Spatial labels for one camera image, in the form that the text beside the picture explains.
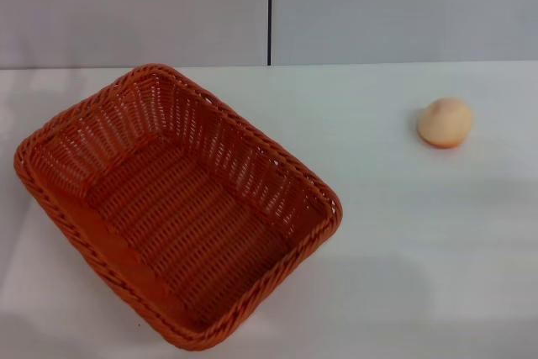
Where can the orange woven plastic basket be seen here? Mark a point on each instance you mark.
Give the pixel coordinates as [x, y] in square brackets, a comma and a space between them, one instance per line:
[176, 216]

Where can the pale peach-coloured round fruit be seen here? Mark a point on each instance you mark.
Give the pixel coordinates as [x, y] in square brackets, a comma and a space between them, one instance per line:
[445, 123]

